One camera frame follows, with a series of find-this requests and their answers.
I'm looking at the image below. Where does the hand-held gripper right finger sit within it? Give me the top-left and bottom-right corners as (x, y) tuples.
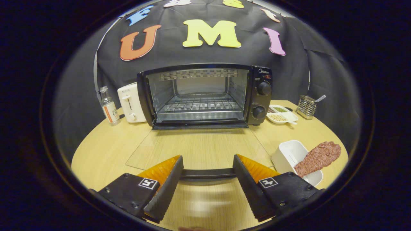
(233, 154), (325, 223)

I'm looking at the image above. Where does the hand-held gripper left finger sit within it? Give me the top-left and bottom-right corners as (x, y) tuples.
(90, 155), (184, 223)

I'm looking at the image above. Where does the brown meat slice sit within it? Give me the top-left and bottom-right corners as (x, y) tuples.
(294, 141), (341, 178)

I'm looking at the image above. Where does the black toaster oven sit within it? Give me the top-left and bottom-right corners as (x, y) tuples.
(125, 63), (275, 180)

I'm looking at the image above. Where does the white toaster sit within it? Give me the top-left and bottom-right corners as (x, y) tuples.
(117, 82), (147, 123)

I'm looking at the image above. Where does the white rectangular dish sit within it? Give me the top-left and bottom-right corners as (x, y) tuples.
(271, 140), (324, 187)

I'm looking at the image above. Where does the white divided snack dish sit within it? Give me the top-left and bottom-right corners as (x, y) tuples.
(267, 105), (299, 125)

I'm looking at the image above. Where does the small glass bottle orange label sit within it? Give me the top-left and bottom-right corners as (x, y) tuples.
(99, 86), (121, 126)

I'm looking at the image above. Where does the wire mesh utensil holder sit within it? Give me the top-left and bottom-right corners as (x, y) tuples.
(296, 95), (317, 120)

